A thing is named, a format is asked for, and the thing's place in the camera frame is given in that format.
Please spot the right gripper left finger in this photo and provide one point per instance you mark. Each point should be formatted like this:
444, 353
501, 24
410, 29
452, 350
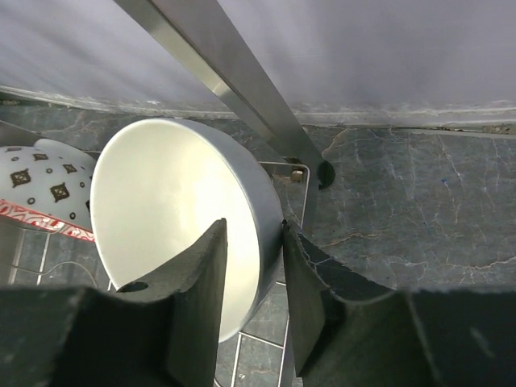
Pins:
159, 330

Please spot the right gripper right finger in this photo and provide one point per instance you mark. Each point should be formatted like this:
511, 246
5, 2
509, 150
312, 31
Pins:
347, 330

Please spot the plain white bowl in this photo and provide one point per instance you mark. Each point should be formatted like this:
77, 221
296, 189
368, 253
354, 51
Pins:
160, 183

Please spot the red patterned bowl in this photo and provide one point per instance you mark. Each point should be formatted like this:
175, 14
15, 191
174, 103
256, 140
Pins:
47, 185

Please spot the stainless steel dish rack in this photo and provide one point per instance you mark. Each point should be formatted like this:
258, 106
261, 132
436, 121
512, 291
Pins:
203, 39

